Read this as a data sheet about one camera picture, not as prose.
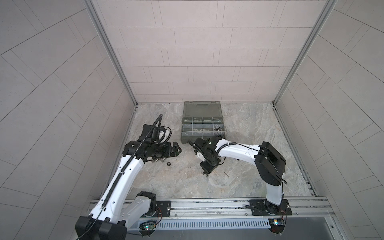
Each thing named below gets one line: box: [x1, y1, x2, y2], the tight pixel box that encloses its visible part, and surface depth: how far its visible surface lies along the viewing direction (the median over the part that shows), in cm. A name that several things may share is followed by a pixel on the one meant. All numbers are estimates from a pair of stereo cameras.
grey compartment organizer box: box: [180, 101, 226, 144], surface depth 106 cm
